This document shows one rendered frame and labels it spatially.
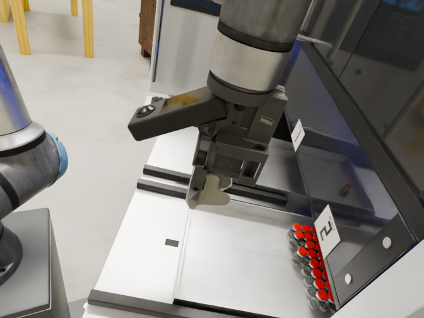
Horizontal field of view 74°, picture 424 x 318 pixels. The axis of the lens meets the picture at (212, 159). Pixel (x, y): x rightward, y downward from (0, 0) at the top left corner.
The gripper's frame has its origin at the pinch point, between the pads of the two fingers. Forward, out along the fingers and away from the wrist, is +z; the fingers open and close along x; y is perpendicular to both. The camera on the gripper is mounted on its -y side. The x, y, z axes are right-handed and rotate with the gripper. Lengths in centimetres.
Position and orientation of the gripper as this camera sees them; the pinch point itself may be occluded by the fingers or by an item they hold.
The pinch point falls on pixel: (188, 200)
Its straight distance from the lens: 42.1
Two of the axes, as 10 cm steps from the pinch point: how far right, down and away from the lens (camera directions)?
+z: -2.3, 7.6, 6.1
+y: 9.7, 2.3, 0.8
